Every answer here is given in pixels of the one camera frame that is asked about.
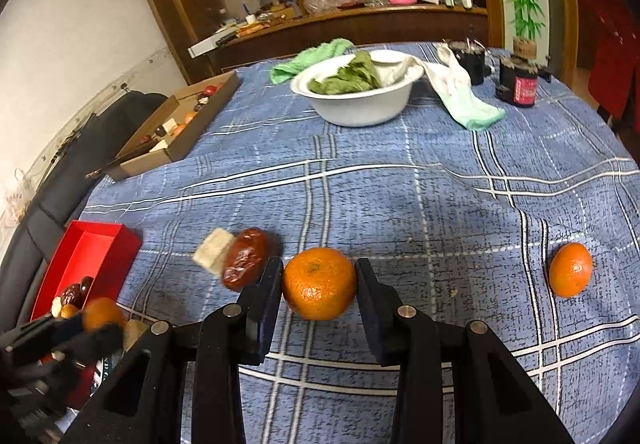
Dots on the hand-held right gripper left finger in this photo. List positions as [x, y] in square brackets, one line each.
[267, 309]

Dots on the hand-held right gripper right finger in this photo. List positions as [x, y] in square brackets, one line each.
[375, 311]

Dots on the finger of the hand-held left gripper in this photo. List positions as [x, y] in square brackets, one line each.
[47, 334]
[95, 346]

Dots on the small sugarcane piece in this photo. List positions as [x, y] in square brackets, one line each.
[56, 307]

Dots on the wrinkled dark red date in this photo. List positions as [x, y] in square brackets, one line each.
[71, 294]

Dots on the dark round fruit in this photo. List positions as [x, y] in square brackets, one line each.
[87, 285]

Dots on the red box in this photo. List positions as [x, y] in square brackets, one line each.
[85, 244]

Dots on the large red date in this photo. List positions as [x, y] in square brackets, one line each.
[247, 259]

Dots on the pale sugarcane piece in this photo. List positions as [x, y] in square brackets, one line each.
[212, 251]

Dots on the blue plaid tablecloth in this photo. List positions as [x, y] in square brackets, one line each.
[400, 194]

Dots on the black chair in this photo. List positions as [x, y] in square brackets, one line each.
[60, 174]

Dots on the cardboard box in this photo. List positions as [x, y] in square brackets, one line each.
[190, 134]

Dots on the small orange mandarin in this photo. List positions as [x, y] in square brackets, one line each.
[571, 270]

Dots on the white bowl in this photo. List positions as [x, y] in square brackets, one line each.
[360, 106]

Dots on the pile of small fruit pieces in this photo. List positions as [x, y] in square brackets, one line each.
[182, 116]

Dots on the white and green towel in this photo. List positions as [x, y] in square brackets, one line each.
[465, 99]

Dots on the green leaves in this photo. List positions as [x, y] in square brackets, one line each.
[345, 74]

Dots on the black cup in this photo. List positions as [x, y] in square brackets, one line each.
[467, 66]

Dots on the black jar with red label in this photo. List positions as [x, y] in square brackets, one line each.
[522, 84]

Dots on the white flat tray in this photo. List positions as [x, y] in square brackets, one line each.
[210, 44]

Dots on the red cloth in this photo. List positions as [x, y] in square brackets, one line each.
[615, 49]

